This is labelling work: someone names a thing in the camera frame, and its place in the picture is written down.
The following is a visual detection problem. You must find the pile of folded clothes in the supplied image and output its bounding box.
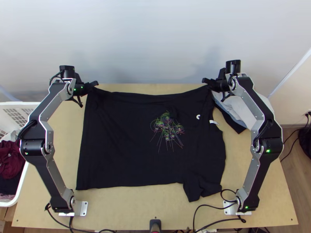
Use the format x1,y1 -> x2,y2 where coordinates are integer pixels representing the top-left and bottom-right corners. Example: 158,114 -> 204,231
211,88 -> 275,134

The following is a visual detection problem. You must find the black t-shirt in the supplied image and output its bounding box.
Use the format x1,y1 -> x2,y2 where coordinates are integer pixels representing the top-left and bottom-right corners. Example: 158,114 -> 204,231
75,83 -> 228,203

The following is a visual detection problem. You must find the white laundry basket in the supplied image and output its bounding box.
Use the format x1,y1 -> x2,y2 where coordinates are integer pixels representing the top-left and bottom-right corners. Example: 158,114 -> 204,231
0,101 -> 41,208

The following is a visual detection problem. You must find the heap of clothes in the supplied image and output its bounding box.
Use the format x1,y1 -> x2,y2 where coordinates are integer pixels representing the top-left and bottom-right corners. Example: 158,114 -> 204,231
0,131 -> 26,202

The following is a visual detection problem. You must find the black cable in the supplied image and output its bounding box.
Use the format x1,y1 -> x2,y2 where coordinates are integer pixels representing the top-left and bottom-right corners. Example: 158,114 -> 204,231
44,203 -> 103,233
280,128 -> 302,162
220,189 -> 238,202
193,205 -> 227,233

